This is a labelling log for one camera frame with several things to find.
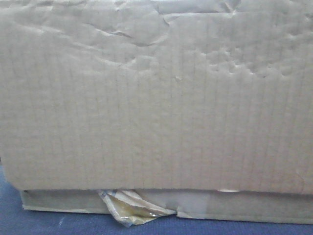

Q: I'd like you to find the large brown cardboard box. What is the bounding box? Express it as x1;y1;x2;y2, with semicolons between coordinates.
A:
0;0;313;224

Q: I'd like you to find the crumpled yellowish packing tape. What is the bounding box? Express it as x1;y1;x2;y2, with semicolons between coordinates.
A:
97;189;177;228

